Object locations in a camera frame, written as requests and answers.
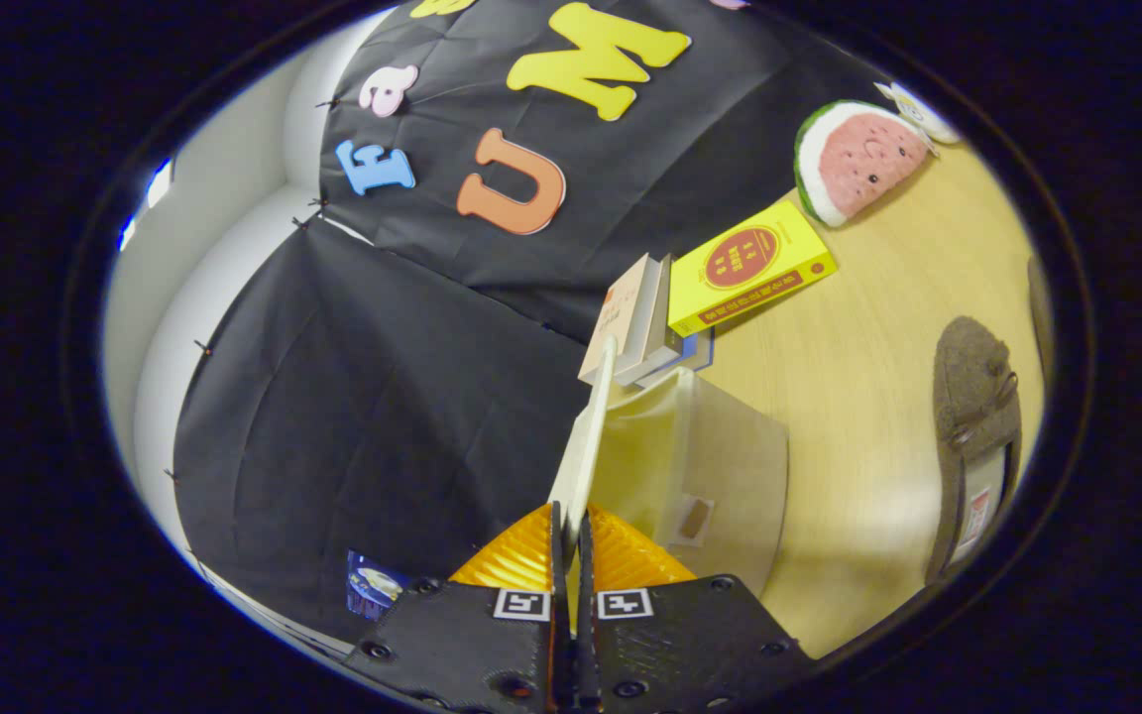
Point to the blue printed packet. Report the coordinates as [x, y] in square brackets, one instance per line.
[373, 585]

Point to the blue book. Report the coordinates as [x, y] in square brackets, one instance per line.
[698, 349]

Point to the translucent white storage box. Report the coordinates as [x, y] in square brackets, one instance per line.
[710, 466]

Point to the white plush toy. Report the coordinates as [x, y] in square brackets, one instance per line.
[928, 114]

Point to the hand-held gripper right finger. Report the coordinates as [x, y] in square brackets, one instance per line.
[690, 645]

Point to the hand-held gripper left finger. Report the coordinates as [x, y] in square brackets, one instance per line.
[462, 645]

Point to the yellow book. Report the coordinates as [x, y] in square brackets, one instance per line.
[744, 263]

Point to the watermelon slice plush toy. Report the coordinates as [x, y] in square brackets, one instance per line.
[863, 159]

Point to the grey book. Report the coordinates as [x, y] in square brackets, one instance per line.
[658, 317]

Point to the brown fuzzy shoe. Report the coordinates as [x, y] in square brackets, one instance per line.
[972, 387]
[1039, 317]

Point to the beige book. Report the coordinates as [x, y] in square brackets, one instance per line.
[619, 317]

